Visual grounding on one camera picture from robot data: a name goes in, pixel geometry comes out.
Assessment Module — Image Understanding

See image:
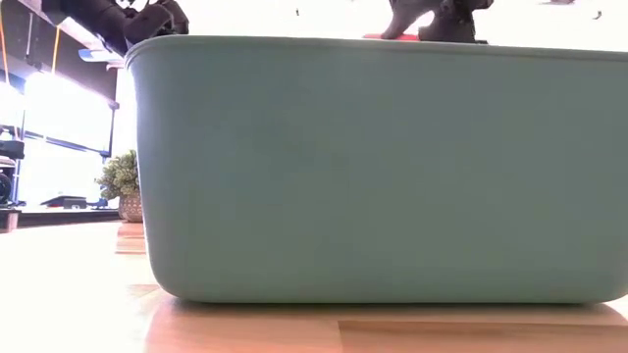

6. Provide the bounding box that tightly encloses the black aluminium table frame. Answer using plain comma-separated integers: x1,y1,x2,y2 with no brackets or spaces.
0,208,123,234

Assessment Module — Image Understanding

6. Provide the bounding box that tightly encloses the dark flat background object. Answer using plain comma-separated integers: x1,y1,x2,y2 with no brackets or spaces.
41,195,110,211

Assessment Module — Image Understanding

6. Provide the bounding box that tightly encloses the blue metal beam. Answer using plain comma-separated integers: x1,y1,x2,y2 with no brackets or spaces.
0,125,112,159

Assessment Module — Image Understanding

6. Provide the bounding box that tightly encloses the pale blue ceiling light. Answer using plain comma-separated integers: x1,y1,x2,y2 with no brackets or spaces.
78,47,127,65

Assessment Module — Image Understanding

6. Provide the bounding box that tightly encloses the orange hanging cable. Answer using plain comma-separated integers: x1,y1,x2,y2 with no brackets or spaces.
0,22,11,88

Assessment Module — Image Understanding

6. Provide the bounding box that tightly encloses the red rectangular block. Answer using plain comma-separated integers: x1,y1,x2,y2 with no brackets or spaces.
362,32,421,42

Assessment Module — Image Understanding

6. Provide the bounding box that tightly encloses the yellow cable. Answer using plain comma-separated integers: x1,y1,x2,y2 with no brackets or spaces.
51,26,62,75

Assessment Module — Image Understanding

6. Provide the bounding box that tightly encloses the thin dark pole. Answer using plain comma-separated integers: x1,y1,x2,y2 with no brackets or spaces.
107,100,121,158

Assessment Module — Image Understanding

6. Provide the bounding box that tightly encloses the black cable loop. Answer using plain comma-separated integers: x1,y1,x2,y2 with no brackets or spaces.
0,169,15,205

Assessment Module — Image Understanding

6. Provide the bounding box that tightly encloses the black padded block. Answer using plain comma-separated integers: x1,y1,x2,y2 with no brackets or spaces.
0,139,26,161

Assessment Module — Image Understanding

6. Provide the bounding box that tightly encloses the small green potted plant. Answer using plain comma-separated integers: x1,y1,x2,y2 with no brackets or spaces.
95,149,144,224

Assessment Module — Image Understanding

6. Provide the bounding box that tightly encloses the green plastic bin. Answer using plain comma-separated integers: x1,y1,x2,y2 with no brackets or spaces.
125,34,628,305

